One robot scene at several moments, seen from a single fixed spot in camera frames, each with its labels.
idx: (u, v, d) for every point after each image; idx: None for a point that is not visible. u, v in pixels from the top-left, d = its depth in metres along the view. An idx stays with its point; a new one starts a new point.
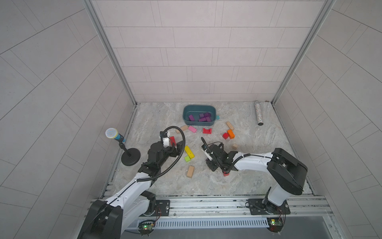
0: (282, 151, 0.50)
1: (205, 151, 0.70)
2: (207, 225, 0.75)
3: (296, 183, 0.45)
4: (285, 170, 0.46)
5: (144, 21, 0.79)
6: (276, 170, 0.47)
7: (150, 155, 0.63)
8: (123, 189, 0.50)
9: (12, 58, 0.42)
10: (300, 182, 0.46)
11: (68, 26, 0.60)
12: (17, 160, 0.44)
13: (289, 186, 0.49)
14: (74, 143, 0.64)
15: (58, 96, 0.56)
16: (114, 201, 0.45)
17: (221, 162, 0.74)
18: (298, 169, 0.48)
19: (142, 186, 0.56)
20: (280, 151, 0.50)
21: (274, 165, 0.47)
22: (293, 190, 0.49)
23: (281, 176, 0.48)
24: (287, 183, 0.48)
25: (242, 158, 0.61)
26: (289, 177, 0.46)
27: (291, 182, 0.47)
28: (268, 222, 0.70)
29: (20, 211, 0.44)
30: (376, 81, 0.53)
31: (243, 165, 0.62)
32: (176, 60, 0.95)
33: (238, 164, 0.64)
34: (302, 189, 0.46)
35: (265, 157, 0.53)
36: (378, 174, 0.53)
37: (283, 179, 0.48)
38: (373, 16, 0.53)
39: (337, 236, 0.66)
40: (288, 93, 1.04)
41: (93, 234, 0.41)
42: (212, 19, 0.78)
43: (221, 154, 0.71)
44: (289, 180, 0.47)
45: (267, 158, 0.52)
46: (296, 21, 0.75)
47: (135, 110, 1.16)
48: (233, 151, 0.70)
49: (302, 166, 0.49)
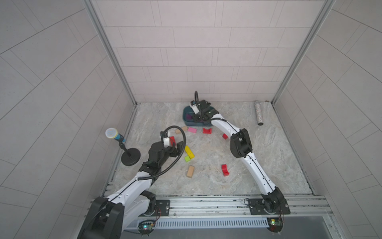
0: (245, 131, 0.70)
1: (193, 105, 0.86)
2: (208, 225, 0.75)
3: (240, 152, 0.71)
4: (238, 142, 0.69)
5: (144, 21, 0.79)
6: (234, 139, 0.71)
7: (150, 155, 0.64)
8: (124, 187, 0.50)
9: (12, 58, 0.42)
10: (243, 153, 0.71)
11: (68, 26, 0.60)
12: (17, 161, 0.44)
13: (234, 151, 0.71)
14: (74, 143, 0.64)
15: (58, 97, 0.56)
16: (115, 198, 0.45)
17: (203, 113, 0.95)
18: (245, 146, 0.72)
19: (143, 184, 0.56)
20: (244, 130, 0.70)
21: (236, 137, 0.69)
22: (236, 154, 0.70)
23: (235, 144, 0.72)
24: (235, 149, 0.75)
25: (219, 120, 0.81)
26: (239, 147, 0.70)
27: (237, 150, 0.73)
28: (268, 222, 0.70)
29: (20, 211, 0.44)
30: (376, 81, 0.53)
31: (216, 123, 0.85)
32: (176, 60, 0.95)
33: (213, 121, 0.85)
34: (241, 156, 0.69)
35: (235, 129, 0.73)
36: (378, 174, 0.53)
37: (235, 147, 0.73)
38: (373, 16, 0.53)
39: (337, 235, 0.66)
40: (288, 93, 1.04)
41: (94, 232, 0.41)
42: (212, 19, 0.78)
43: (206, 108, 0.90)
44: (237, 147, 0.71)
45: (235, 130, 0.72)
46: (296, 21, 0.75)
47: (135, 110, 1.16)
48: (216, 109, 0.87)
49: (250, 145, 0.73)
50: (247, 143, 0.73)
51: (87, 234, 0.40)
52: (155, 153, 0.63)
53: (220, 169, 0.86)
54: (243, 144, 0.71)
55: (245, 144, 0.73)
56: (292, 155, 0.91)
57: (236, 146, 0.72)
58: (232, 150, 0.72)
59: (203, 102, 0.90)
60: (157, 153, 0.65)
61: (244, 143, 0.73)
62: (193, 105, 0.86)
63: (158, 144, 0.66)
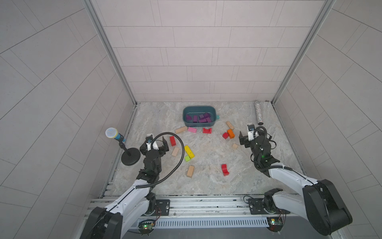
0: (331, 184, 0.44)
1: (250, 131, 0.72)
2: (207, 224, 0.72)
3: (329, 224, 0.40)
4: (323, 204, 0.42)
5: (144, 20, 0.79)
6: (312, 197, 0.43)
7: (146, 164, 0.62)
8: (122, 197, 0.50)
9: (13, 58, 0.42)
10: (334, 227, 0.40)
11: (68, 25, 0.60)
12: (17, 160, 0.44)
13: (316, 220, 0.44)
14: (74, 143, 0.64)
15: (58, 96, 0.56)
16: (113, 208, 0.45)
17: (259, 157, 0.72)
18: (336, 213, 0.42)
19: (141, 192, 0.56)
20: (328, 183, 0.45)
21: (313, 190, 0.43)
22: (320, 227, 0.43)
23: (313, 204, 0.43)
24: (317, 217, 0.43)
25: (282, 169, 0.58)
26: (322, 211, 0.41)
27: (322, 219, 0.41)
28: (268, 222, 0.70)
29: (20, 211, 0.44)
30: (376, 81, 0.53)
31: (278, 173, 0.60)
32: (176, 60, 0.95)
33: (273, 171, 0.62)
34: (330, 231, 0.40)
35: (307, 180, 0.48)
36: (378, 173, 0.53)
37: (314, 210, 0.44)
38: (373, 16, 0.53)
39: (337, 235, 0.66)
40: (288, 93, 1.04)
41: None
42: (212, 19, 0.78)
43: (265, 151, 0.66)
44: (319, 211, 0.42)
45: (310, 181, 0.47)
46: (296, 21, 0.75)
47: (135, 110, 1.16)
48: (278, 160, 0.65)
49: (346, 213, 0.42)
50: (341, 210, 0.42)
51: None
52: (150, 163, 0.61)
53: (220, 169, 0.86)
54: (334, 211, 0.42)
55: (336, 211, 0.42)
56: (291, 155, 0.91)
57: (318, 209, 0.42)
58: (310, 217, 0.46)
59: (266, 147, 0.64)
60: (152, 162, 0.63)
61: (334, 207, 0.43)
62: (249, 131, 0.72)
63: (151, 153, 0.64)
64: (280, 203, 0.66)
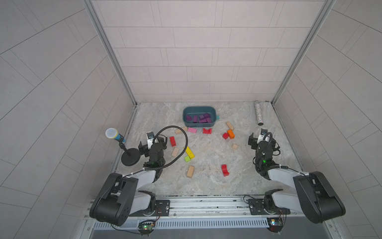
0: (322, 176, 0.47)
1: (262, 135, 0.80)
2: (207, 225, 0.75)
3: (319, 210, 0.41)
4: (313, 192, 0.44)
5: (144, 21, 0.79)
6: (303, 184, 0.45)
7: (151, 156, 0.68)
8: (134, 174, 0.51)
9: (13, 58, 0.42)
10: (325, 214, 0.41)
11: (68, 26, 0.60)
12: (17, 161, 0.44)
13: (308, 208, 0.45)
14: (74, 143, 0.64)
15: (58, 97, 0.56)
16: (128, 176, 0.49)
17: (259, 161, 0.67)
18: (328, 202, 0.43)
19: (148, 176, 0.61)
20: (319, 174, 0.47)
21: (304, 178, 0.46)
22: (311, 213, 0.44)
23: (305, 191, 0.45)
24: (307, 203, 0.45)
25: (277, 167, 0.62)
26: (312, 197, 0.43)
27: (313, 205, 0.43)
28: (268, 222, 0.70)
29: (20, 211, 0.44)
30: (376, 81, 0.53)
31: (273, 173, 0.64)
32: (177, 60, 0.96)
33: (271, 172, 0.65)
34: (320, 217, 0.41)
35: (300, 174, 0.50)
36: (378, 174, 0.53)
37: (305, 197, 0.46)
38: (373, 16, 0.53)
39: (337, 235, 0.66)
40: (288, 93, 1.04)
41: (105, 204, 0.42)
42: (212, 19, 0.78)
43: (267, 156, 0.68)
44: (309, 196, 0.44)
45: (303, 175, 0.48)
46: (296, 21, 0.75)
47: (135, 111, 1.15)
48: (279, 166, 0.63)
49: (336, 203, 0.42)
50: (333, 199, 0.43)
51: (101, 206, 0.42)
52: (155, 154, 0.66)
53: (220, 169, 0.86)
54: (327, 200, 0.43)
55: (327, 201, 0.43)
56: (291, 156, 0.91)
57: (309, 194, 0.44)
58: (304, 206, 0.47)
59: (268, 152, 0.67)
60: (157, 153, 0.69)
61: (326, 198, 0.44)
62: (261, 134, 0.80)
63: (154, 146, 0.69)
64: (280, 202, 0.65)
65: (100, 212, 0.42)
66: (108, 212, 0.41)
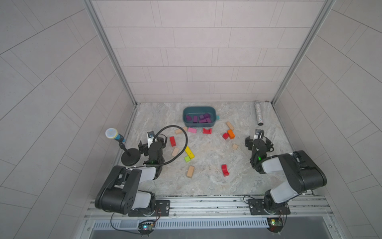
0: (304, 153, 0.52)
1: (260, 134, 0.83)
2: (207, 225, 0.75)
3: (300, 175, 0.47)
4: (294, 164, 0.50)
5: (144, 21, 0.79)
6: (284, 158, 0.52)
7: (151, 154, 0.69)
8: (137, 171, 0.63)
9: (12, 58, 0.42)
10: (307, 179, 0.46)
11: (68, 26, 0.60)
12: (16, 161, 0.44)
13: (292, 179, 0.50)
14: (74, 143, 0.64)
15: (58, 97, 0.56)
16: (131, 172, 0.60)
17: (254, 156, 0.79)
18: (309, 171, 0.48)
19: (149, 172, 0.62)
20: (301, 152, 0.53)
21: (285, 154, 0.53)
22: (296, 182, 0.48)
23: (287, 163, 0.51)
24: (292, 178, 0.50)
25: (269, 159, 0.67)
26: (293, 167, 0.49)
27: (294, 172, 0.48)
28: (268, 222, 0.70)
29: (20, 211, 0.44)
30: (376, 81, 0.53)
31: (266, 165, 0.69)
32: (177, 60, 0.96)
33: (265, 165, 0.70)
34: (303, 182, 0.45)
35: None
36: (378, 174, 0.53)
37: (288, 169, 0.51)
38: (373, 16, 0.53)
39: (337, 236, 0.66)
40: (288, 93, 1.04)
41: (110, 194, 0.43)
42: (212, 19, 0.78)
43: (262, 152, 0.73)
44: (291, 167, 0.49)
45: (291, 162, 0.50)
46: (296, 21, 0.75)
47: (135, 111, 1.15)
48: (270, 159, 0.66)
49: (318, 172, 0.47)
50: (314, 169, 0.48)
51: (105, 196, 0.43)
52: (155, 152, 0.68)
53: (220, 169, 0.86)
54: (309, 170, 0.48)
55: (308, 170, 0.48)
56: None
57: (292, 168, 0.49)
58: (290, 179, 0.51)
59: (262, 148, 0.72)
60: (157, 152, 0.70)
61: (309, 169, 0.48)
62: None
63: (154, 144, 0.70)
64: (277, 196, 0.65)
65: (106, 201, 0.43)
66: (114, 201, 0.42)
